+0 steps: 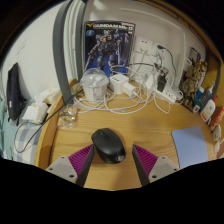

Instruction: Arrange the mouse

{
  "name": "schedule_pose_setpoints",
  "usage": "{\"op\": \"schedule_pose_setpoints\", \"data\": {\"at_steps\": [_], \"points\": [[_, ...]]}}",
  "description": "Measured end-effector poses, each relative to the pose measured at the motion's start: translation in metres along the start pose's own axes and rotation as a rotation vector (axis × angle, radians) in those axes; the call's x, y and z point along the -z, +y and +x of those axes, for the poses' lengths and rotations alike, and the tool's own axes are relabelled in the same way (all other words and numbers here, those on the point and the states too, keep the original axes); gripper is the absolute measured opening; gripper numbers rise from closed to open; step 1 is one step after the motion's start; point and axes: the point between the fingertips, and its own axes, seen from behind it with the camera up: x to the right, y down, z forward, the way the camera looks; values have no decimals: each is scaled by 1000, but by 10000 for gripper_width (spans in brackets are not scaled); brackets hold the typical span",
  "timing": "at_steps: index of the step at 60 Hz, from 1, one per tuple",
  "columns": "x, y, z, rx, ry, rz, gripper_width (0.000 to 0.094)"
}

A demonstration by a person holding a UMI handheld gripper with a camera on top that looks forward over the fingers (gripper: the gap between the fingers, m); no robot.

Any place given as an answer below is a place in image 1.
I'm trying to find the black computer mouse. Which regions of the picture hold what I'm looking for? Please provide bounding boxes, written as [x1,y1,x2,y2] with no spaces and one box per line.
[90,127,127,164]

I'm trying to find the teal blanket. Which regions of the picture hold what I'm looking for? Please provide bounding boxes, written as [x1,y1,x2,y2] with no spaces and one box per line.
[0,99,14,158]

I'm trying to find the black bag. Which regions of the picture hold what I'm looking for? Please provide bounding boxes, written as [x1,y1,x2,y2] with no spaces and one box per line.
[6,62,27,122]

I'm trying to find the white power strip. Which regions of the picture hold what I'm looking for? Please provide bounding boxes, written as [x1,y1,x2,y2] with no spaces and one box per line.
[151,87,178,104]

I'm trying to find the white charging cables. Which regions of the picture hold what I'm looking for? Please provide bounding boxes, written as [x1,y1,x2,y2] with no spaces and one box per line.
[72,63,184,116]

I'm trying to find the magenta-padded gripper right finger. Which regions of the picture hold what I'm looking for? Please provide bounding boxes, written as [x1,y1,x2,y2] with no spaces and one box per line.
[132,143,180,187]

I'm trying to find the white pump lotion bottle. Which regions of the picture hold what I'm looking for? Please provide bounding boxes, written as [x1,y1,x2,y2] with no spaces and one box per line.
[199,98,217,124]

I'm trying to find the small white charger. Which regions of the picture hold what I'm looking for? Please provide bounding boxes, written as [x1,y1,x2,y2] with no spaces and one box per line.
[123,82,141,98]

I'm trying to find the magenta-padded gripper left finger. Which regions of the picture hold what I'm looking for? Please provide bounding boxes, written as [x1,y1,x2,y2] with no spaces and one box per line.
[45,143,95,188]

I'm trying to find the clear plastic snack bag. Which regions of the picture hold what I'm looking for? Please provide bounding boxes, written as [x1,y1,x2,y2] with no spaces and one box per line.
[57,103,79,130]

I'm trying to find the black cable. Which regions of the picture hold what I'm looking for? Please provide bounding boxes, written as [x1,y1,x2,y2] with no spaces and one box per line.
[13,94,76,154]

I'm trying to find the clear domed plastic cup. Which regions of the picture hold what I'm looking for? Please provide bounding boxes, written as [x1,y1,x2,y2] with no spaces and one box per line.
[79,67,110,102]

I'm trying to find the large white charger block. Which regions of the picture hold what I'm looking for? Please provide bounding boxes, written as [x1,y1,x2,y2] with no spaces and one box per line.
[109,73,130,95]

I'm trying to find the robot model kit box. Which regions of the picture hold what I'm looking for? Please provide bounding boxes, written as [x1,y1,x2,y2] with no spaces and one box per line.
[83,20,136,78]

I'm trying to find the white wall socket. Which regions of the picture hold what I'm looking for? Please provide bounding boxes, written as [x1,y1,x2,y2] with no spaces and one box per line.
[133,35,154,54]

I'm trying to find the white tissue pack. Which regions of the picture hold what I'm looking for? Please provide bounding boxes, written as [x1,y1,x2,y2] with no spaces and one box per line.
[34,88,63,106]
[21,103,49,124]

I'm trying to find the light blue mouse pad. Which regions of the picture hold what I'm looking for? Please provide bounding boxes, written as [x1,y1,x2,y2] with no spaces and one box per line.
[171,125,209,170]

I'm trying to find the black plug adapter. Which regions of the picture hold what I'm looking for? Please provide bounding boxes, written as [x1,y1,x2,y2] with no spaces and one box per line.
[157,74,168,93]

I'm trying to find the blue-capped spray bottle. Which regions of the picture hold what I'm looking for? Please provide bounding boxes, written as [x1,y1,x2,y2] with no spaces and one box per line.
[199,81,216,104]

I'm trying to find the plaid blue white bedding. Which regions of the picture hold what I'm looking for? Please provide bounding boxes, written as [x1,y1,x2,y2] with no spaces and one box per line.
[6,123,44,161]

